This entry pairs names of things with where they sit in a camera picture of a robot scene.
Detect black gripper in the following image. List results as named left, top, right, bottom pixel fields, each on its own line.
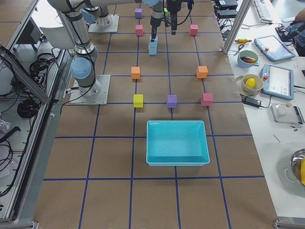
left=150, top=9, right=171, bottom=42
left=166, top=0, right=193, bottom=35

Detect light blue foam block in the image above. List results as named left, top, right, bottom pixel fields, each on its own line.
left=148, top=43, right=157, bottom=55

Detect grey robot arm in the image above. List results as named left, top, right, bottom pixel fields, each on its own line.
left=82, top=0, right=164, bottom=42
left=48, top=0, right=184, bottom=77

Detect green foam block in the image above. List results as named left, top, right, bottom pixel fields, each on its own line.
left=163, top=8, right=168, bottom=17

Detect pink foam block left-near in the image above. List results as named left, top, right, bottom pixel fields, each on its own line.
left=135, top=24, right=144, bottom=37

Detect purple foam block far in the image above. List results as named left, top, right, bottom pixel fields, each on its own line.
left=134, top=8, right=143, bottom=19

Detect purple foam block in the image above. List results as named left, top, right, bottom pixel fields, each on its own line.
left=134, top=8, right=143, bottom=19
left=167, top=94, right=177, bottom=108

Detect pink foam block left-far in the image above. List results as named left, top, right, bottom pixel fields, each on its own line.
left=189, top=24, right=199, bottom=36

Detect orange foam block near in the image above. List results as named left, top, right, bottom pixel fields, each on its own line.
left=131, top=66, right=141, bottom=80

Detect orange foam block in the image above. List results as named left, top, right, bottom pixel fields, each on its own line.
left=196, top=66, right=208, bottom=79
left=131, top=66, right=141, bottom=80

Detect orange foam block far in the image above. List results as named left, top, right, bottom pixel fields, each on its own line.
left=196, top=66, right=208, bottom=79

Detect yellow foam block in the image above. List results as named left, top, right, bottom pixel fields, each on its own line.
left=133, top=94, right=144, bottom=108

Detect scissors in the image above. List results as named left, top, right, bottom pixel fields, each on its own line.
left=234, top=44, right=244, bottom=56

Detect green bowl with fruit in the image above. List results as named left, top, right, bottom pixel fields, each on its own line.
left=237, top=50, right=258, bottom=68

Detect white keyboard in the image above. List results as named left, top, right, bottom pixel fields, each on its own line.
left=253, top=0, right=273, bottom=22

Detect teach pendant far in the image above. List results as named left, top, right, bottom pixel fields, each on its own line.
left=254, top=35, right=295, bottom=62

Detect teach pendant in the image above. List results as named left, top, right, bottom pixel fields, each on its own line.
left=254, top=35, right=295, bottom=62
left=260, top=64, right=294, bottom=101

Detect yellow lemon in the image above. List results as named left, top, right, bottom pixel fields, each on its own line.
left=244, top=78, right=256, bottom=89

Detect beige bowl with lemon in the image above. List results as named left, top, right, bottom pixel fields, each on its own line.
left=241, top=74, right=264, bottom=95

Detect black power adapter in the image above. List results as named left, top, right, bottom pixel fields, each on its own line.
left=242, top=96, right=261, bottom=108

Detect teal plastic bin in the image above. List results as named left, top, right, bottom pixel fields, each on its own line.
left=146, top=120, right=210, bottom=167

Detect teach pendant near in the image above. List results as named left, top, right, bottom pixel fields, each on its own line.
left=260, top=64, right=294, bottom=101

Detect kitchen scale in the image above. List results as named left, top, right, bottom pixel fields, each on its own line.
left=270, top=104, right=305, bottom=125

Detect steel bowl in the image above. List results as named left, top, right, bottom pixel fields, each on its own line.
left=290, top=148, right=305, bottom=187

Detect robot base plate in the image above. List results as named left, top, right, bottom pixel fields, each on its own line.
left=88, top=14, right=120, bottom=33
left=69, top=74, right=111, bottom=105

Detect yellow screwdriver handle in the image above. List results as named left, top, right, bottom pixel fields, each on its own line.
left=235, top=39, right=252, bottom=44

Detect aluminium frame post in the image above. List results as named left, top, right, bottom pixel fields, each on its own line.
left=223, top=0, right=252, bottom=54

